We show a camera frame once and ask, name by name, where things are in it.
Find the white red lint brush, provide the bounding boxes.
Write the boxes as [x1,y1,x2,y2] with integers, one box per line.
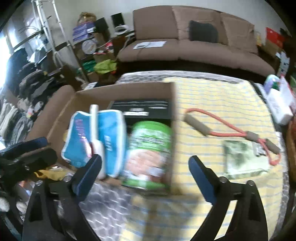
[90,104,106,180]

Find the cardboard box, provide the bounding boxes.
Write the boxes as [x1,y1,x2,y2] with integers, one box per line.
[24,81,180,196]

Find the blue mesh pouch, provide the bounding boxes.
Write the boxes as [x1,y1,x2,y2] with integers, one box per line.
[61,105,127,179]

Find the green floral packet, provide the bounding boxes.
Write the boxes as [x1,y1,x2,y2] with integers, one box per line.
[223,140,270,180]

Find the yellow plaid tablecloth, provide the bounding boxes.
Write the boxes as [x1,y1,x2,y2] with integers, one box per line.
[119,75,283,240]

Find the green snack can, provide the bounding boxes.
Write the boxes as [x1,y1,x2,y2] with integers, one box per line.
[121,120,171,191]

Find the lime green bag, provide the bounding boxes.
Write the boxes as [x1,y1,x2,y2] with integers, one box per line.
[93,59,117,74]

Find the black outdoor box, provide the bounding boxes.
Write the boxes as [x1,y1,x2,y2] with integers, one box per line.
[108,99,173,127]

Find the white tissue pack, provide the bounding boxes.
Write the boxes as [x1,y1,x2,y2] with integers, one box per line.
[267,88,293,126]

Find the round white tin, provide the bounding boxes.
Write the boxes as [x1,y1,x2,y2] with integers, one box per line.
[81,39,97,55]

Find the purple boxes stack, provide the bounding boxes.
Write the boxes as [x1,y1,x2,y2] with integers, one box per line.
[72,21,95,42]

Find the white clothes rack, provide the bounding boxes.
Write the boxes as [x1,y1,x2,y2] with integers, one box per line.
[31,1,70,67]

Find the paper on sofa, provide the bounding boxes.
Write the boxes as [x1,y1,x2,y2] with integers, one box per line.
[133,41,166,50]

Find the red box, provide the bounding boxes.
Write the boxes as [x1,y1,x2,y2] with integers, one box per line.
[266,27,285,48]

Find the dark sofa cushion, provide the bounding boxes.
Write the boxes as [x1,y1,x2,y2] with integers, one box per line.
[189,20,219,43]

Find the brown sofa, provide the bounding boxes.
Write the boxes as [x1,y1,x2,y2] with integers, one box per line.
[118,6,275,77]

